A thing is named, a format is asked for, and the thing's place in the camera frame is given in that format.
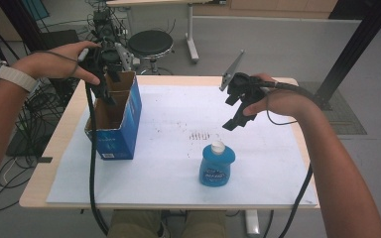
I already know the tangle of black floor cables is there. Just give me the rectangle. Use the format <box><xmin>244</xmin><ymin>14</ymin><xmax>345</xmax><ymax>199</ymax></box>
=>
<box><xmin>0</xmin><ymin>73</ymin><xmax>91</xmax><ymax>214</ymax></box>

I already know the thick black left gripper cable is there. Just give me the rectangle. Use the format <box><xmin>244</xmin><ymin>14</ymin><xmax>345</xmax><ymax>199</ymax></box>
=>
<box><xmin>84</xmin><ymin>81</ymin><xmax>110</xmax><ymax>236</ymax></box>

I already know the thin black left wrist cord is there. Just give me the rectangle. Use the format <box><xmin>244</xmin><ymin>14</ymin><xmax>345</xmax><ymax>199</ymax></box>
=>
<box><xmin>29</xmin><ymin>50</ymin><xmax>80</xmax><ymax>77</ymax></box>

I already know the white table mat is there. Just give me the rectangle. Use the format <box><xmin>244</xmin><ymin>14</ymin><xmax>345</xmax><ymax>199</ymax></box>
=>
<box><xmin>45</xmin><ymin>83</ymin><xmax>318</xmax><ymax>206</ymax></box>

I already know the stack of electronic devices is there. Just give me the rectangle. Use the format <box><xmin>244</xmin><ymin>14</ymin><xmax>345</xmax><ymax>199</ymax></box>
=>
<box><xmin>91</xmin><ymin>8</ymin><xmax>123</xmax><ymax>45</ymax></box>

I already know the thin black right wrist cord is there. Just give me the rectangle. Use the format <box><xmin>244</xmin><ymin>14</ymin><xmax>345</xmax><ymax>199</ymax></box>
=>
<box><xmin>265</xmin><ymin>93</ymin><xmax>300</xmax><ymax>127</ymax></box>

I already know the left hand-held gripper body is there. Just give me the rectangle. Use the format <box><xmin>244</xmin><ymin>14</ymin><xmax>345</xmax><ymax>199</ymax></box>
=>
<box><xmin>78</xmin><ymin>42</ymin><xmax>136</xmax><ymax>84</ymax></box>

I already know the thin black wrist cord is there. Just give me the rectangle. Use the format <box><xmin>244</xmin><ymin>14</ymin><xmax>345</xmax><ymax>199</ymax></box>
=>
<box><xmin>29</xmin><ymin>50</ymin><xmax>80</xmax><ymax>77</ymax></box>
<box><xmin>265</xmin><ymin>93</ymin><xmax>300</xmax><ymax>127</ymax></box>

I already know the black computer case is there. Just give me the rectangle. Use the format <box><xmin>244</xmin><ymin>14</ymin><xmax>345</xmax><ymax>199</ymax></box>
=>
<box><xmin>41</xmin><ymin>29</ymin><xmax>80</xmax><ymax>52</ymax></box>

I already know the blue cardboard box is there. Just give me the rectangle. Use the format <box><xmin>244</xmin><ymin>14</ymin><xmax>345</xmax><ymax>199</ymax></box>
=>
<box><xmin>84</xmin><ymin>70</ymin><xmax>143</xmax><ymax>162</ymax></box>

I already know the person's right hand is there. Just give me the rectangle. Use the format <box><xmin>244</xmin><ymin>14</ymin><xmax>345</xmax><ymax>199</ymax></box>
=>
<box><xmin>242</xmin><ymin>72</ymin><xmax>317</xmax><ymax>121</ymax></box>

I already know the white table leg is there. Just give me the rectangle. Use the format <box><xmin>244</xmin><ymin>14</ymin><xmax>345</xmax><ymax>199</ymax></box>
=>
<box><xmin>243</xmin><ymin>209</ymin><xmax>261</xmax><ymax>237</ymax></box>

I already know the wristwatch with white band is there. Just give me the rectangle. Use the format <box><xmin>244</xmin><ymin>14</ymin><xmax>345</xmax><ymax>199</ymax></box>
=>
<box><xmin>0</xmin><ymin>60</ymin><xmax>42</xmax><ymax>94</ymax></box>

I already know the thick black gripper cable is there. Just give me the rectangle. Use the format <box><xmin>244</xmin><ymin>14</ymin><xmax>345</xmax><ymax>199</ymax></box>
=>
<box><xmin>261</xmin><ymin>80</ymin><xmax>316</xmax><ymax>238</ymax></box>
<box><xmin>84</xmin><ymin>81</ymin><xmax>110</xmax><ymax>236</ymax></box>

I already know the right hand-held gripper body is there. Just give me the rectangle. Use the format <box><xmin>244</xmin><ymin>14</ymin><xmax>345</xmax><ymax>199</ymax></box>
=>
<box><xmin>218</xmin><ymin>49</ymin><xmax>276</xmax><ymax>107</ymax></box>

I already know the person's left leg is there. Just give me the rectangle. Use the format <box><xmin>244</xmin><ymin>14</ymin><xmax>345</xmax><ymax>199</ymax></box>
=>
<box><xmin>107</xmin><ymin>209</ymin><xmax>164</xmax><ymax>238</ymax></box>

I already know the person's left hand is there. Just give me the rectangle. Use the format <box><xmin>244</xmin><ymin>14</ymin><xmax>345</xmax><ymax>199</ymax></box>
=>
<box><xmin>11</xmin><ymin>40</ymin><xmax>102</xmax><ymax>86</ymax></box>

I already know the black metal stand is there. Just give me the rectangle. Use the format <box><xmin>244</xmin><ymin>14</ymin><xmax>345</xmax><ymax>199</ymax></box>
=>
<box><xmin>0</xmin><ymin>0</ymin><xmax>52</xmax><ymax>53</ymax></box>

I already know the person's leg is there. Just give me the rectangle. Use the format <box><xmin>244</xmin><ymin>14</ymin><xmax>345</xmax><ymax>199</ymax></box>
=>
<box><xmin>107</xmin><ymin>209</ymin><xmax>164</xmax><ymax>238</ymax></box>
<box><xmin>181</xmin><ymin>209</ymin><xmax>228</xmax><ymax>238</ymax></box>

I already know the thick black right gripper cable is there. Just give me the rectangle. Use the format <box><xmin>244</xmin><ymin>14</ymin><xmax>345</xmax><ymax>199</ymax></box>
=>
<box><xmin>261</xmin><ymin>80</ymin><xmax>316</xmax><ymax>238</ymax></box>

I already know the person's right leg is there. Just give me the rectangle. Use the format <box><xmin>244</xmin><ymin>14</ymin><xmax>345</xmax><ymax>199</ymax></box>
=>
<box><xmin>181</xmin><ymin>209</ymin><xmax>228</xmax><ymax>238</ymax></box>

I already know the black metal post with foot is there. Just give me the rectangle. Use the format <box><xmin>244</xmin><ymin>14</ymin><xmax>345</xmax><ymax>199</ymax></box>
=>
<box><xmin>313</xmin><ymin>0</ymin><xmax>381</xmax><ymax>111</ymax></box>

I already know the dark floor mat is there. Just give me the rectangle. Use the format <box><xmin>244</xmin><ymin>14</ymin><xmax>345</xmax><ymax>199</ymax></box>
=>
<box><xmin>297</xmin><ymin>80</ymin><xmax>368</xmax><ymax>136</ymax></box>

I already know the black floor base plate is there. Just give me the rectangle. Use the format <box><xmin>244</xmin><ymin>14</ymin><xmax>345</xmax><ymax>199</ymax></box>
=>
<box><xmin>5</xmin><ymin>127</ymin><xmax>54</xmax><ymax>164</ymax></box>

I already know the blue bottle with white cap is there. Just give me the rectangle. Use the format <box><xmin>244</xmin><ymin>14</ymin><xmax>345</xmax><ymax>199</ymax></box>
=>
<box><xmin>197</xmin><ymin>140</ymin><xmax>237</xmax><ymax>188</ymax></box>

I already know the black round stool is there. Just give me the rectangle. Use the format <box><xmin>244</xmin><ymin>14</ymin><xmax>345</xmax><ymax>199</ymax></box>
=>
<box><xmin>127</xmin><ymin>29</ymin><xmax>176</xmax><ymax>75</ymax></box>

